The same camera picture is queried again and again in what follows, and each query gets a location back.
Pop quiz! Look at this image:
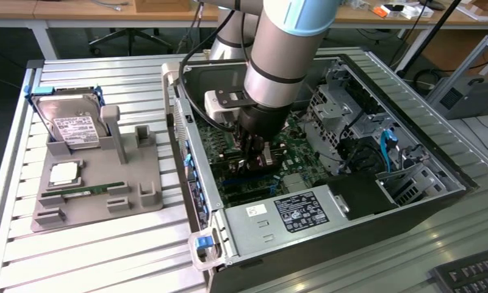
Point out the black open PC case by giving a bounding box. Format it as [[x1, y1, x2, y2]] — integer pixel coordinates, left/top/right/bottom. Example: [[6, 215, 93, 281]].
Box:
[[161, 54, 478, 293]]

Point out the grey cable on desk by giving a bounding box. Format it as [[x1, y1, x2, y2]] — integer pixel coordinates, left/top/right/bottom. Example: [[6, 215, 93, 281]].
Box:
[[90, 0, 130, 13]]

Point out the thick black camera cable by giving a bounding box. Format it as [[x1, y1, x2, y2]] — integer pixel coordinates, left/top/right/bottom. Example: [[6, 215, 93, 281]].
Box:
[[177, 0, 265, 134]]

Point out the black expansion slot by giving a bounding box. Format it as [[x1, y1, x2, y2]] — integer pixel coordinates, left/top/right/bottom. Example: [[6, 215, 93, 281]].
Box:
[[227, 194, 274, 206], [226, 186, 271, 199]]

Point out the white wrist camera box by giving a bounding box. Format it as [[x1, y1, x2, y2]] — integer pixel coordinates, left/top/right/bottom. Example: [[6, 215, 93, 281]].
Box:
[[203, 90, 250, 123]]

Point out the tall silver disk bay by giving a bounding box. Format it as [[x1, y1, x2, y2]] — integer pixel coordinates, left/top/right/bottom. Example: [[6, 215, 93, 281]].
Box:
[[306, 60, 393, 172]]

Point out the brown wooden box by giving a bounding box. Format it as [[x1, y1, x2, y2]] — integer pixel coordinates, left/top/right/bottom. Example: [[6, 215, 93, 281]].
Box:
[[134, 0, 189, 13]]

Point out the hard disk with blue bracket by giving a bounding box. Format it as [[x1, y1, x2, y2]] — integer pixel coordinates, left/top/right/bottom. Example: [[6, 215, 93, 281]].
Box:
[[25, 85, 111, 150]]

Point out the wooden desk white frame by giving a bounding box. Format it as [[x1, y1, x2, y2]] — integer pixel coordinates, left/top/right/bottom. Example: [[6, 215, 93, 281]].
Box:
[[327, 0, 488, 74], [0, 0, 219, 60]]

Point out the silver CPU chip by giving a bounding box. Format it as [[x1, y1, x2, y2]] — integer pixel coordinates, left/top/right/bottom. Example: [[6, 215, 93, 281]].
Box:
[[50, 164, 81, 185]]

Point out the low silver disk bay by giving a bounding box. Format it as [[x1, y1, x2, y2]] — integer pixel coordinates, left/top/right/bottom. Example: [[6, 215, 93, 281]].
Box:
[[376, 161, 468, 206]]

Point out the black keyboard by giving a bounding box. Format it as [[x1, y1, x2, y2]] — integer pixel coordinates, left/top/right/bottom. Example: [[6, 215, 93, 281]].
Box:
[[428, 252, 488, 293]]

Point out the graphics card with black cooler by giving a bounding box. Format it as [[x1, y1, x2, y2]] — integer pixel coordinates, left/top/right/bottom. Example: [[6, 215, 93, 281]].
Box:
[[209, 152, 279, 181]]

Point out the blue disk wire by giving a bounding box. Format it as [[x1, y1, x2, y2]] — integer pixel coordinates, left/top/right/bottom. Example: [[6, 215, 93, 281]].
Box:
[[380, 128, 401, 174]]

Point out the small white box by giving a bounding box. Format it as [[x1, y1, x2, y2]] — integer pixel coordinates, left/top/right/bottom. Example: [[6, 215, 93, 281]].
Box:
[[397, 4, 434, 21]]

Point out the black tripod pole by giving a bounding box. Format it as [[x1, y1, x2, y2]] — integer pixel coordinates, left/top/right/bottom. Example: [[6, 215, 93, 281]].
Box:
[[393, 0, 464, 81]]

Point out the grey power supply unit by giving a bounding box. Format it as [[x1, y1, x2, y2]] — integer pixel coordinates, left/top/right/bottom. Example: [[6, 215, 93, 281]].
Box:
[[222, 189, 350, 258]]

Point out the grey plastic case handle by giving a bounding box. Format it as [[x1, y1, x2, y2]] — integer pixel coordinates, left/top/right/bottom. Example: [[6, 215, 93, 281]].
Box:
[[186, 231, 225, 272]]

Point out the green motherboard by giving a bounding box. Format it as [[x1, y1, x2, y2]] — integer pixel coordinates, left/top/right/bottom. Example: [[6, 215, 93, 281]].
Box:
[[194, 115, 334, 208]]

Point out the black power wire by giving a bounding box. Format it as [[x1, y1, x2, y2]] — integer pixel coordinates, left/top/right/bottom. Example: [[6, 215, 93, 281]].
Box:
[[334, 105, 389, 176]]

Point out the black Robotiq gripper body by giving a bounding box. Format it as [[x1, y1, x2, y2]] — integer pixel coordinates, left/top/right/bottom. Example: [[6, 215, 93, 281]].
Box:
[[235, 105, 293, 142]]

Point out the silver chipset heatsink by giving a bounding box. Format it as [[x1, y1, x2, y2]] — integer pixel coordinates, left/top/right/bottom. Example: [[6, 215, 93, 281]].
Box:
[[282, 174, 310, 193]]

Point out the grey box with black handle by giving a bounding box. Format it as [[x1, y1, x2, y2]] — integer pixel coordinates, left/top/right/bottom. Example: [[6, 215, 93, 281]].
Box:
[[424, 76, 488, 121]]

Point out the black office chair base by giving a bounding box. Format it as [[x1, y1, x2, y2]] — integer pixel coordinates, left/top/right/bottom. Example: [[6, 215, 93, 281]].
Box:
[[87, 26, 174, 56]]

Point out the green RAM stick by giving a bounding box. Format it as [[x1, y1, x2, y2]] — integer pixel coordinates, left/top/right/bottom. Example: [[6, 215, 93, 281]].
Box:
[[39, 181, 126, 199]]

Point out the grey plastic parts rack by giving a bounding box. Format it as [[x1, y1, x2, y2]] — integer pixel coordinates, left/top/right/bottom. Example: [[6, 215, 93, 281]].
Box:
[[30, 104, 166, 234]]

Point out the aluminium profile frame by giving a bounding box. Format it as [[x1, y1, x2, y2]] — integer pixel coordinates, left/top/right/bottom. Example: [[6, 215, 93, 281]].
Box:
[[424, 34, 488, 103]]

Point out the black plastic shroud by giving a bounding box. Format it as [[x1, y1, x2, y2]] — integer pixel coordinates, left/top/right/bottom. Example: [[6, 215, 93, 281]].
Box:
[[311, 170, 400, 221]]

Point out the thin hanging robot cable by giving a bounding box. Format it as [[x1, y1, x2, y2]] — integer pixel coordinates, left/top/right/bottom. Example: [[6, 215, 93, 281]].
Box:
[[174, 0, 206, 54]]

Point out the blue case latch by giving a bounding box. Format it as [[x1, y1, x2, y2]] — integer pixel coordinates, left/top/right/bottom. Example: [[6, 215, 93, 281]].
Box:
[[193, 236, 213, 253]]

